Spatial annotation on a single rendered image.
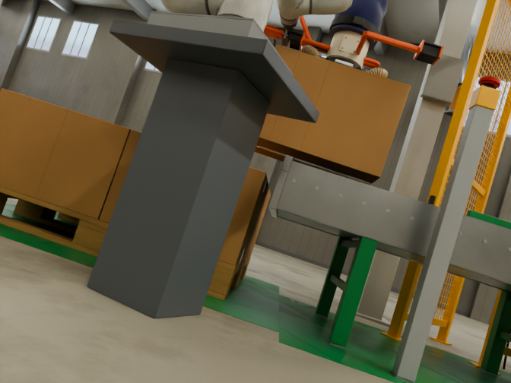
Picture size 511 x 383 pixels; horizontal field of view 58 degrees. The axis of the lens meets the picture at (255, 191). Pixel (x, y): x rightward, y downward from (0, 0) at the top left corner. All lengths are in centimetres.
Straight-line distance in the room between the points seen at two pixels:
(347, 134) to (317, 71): 29
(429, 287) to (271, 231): 913
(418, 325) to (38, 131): 166
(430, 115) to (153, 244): 234
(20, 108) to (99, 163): 43
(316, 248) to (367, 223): 854
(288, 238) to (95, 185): 866
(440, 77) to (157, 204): 238
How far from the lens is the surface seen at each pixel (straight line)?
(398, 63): 1110
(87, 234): 203
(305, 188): 173
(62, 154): 211
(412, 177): 315
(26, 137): 220
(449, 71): 333
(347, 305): 176
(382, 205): 177
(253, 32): 133
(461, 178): 166
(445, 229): 163
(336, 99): 196
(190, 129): 132
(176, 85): 140
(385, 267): 309
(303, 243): 1037
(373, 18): 224
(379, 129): 195
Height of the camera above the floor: 31
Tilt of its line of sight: 5 degrees up
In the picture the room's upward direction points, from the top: 18 degrees clockwise
